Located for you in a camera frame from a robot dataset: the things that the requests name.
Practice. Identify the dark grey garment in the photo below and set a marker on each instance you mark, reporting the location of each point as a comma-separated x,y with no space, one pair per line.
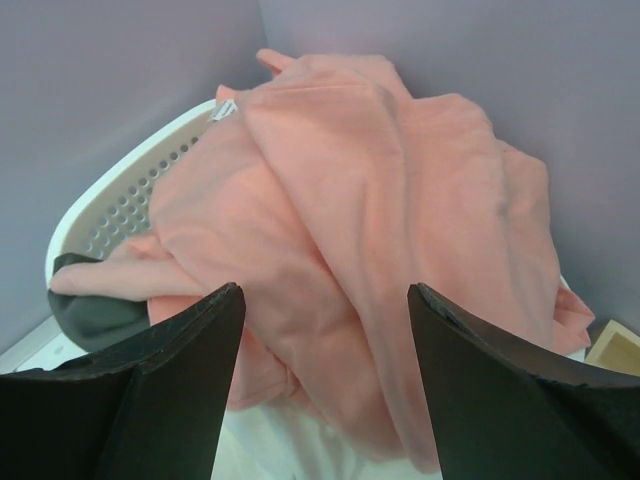
96,322

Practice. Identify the white perforated laundry basket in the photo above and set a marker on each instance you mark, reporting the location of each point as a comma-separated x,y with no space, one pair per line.
116,205

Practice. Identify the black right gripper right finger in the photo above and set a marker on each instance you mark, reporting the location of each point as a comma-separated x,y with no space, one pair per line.
504,408

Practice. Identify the pink t shirt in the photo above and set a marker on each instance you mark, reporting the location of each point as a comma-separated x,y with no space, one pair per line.
325,195

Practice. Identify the white garment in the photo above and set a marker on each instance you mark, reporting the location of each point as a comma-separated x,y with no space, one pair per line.
276,441

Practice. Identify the wooden compartment tray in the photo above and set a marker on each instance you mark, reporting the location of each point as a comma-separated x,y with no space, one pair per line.
616,348

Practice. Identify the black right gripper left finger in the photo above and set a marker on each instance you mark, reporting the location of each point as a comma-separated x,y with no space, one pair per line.
148,407

